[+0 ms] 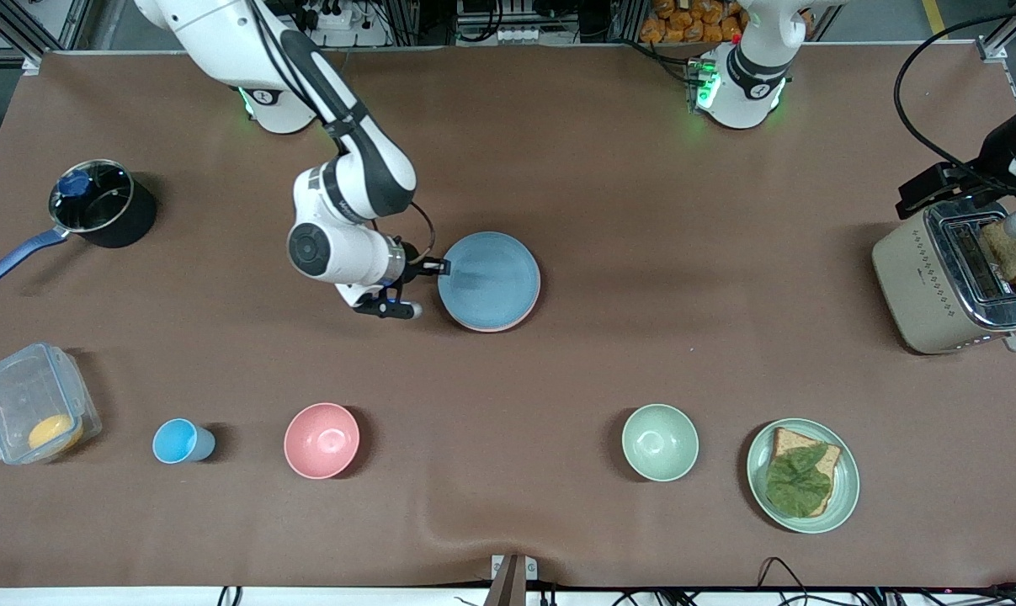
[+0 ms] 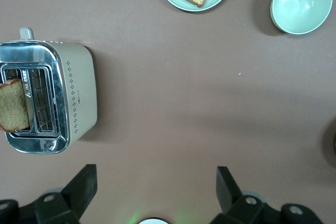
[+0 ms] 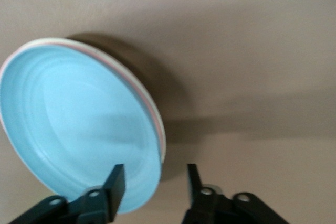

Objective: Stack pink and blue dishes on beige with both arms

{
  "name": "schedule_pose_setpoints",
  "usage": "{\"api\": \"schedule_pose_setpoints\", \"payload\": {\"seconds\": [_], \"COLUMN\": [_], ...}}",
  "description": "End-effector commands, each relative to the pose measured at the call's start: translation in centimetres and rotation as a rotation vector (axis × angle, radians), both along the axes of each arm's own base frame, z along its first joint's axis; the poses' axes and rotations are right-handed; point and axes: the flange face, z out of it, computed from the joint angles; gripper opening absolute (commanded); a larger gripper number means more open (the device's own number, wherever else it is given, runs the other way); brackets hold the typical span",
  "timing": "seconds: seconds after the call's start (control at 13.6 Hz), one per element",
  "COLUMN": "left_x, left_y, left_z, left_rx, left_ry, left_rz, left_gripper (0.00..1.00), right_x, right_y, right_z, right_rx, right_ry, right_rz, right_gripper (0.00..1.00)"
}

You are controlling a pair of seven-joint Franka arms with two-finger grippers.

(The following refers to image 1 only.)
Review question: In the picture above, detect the blue plate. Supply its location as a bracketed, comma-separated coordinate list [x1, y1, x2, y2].
[437, 231, 541, 330]

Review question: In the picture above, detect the pink plate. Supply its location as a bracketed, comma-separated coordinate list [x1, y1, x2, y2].
[453, 313, 536, 333]

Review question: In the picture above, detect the toasted bread slice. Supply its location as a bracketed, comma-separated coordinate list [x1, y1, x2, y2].
[979, 221, 1016, 284]

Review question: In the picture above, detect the beige and chrome toaster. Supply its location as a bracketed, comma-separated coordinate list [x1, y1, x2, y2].
[871, 198, 1016, 355]

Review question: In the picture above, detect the pink bowl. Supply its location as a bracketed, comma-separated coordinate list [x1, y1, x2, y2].
[284, 402, 361, 481]

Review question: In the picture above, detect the large table cover cloth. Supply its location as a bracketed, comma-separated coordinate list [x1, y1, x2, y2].
[0, 42, 1016, 590]

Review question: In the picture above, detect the white power strip with plugs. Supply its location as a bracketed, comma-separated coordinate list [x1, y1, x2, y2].
[293, 0, 391, 48]

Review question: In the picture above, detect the brown bread slice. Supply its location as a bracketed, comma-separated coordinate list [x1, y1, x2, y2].
[769, 428, 843, 517]

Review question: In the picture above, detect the orange snack bag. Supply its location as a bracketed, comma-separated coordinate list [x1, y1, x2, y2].
[640, 0, 746, 45]

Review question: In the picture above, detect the green bowl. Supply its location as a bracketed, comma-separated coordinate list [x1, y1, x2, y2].
[622, 404, 699, 482]

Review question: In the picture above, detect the blue cup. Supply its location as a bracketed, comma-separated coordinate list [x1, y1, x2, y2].
[152, 418, 216, 465]

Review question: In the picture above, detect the green lettuce leaf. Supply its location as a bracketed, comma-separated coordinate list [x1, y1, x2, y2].
[766, 444, 834, 517]

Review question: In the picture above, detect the green plate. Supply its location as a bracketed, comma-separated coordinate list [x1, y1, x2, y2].
[747, 418, 860, 534]

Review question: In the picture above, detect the glass pot lid blue knob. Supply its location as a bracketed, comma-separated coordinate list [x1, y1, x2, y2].
[51, 162, 135, 232]

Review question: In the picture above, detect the orange round food piece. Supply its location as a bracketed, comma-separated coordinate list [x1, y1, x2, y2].
[28, 414, 84, 454]

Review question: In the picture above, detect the clear plastic food container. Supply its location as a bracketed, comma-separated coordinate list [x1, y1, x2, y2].
[0, 342, 103, 465]

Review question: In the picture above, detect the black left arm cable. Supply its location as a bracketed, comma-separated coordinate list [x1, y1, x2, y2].
[893, 4, 1016, 169]

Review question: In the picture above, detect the aluminium frame corner post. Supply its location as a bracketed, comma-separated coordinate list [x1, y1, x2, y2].
[977, 0, 1016, 65]

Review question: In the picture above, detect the black pot with blue handle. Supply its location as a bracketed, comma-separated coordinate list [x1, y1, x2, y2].
[0, 158, 157, 290]

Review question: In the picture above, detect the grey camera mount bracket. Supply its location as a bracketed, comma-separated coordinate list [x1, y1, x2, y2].
[484, 553, 539, 606]

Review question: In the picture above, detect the looped black floor cable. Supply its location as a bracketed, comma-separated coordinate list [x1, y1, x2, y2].
[756, 555, 813, 606]

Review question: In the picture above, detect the bundle of black floor cables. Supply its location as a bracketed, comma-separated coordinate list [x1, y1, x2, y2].
[857, 582, 1016, 606]

